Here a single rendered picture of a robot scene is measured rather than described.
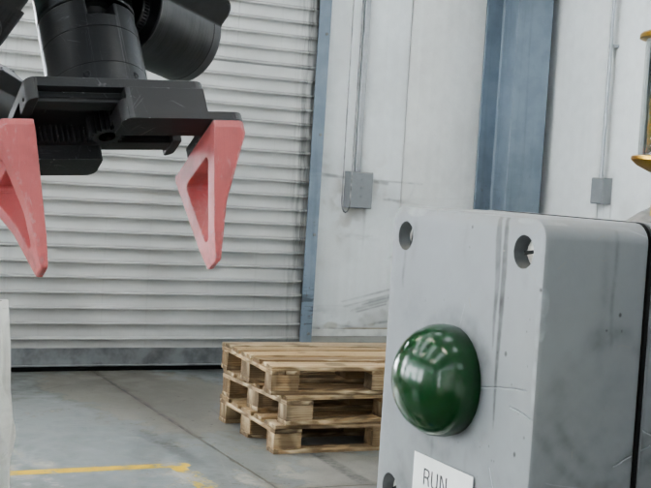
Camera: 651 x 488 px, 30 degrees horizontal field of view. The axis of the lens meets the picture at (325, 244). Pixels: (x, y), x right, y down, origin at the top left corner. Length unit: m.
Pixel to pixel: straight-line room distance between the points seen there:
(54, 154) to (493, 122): 8.63
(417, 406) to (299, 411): 5.62
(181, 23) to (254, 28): 7.64
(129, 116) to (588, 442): 0.41
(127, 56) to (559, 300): 0.44
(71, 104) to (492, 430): 0.41
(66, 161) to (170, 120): 0.07
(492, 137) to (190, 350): 2.82
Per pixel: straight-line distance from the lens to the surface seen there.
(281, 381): 5.89
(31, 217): 0.64
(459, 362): 0.31
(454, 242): 0.33
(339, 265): 8.74
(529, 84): 8.99
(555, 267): 0.29
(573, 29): 9.08
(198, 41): 0.78
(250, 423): 6.25
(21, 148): 0.65
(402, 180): 8.94
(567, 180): 8.95
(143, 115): 0.67
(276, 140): 8.43
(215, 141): 0.68
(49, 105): 0.67
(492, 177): 9.28
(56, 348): 8.03
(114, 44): 0.70
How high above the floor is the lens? 1.34
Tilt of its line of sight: 3 degrees down
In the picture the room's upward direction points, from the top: 4 degrees clockwise
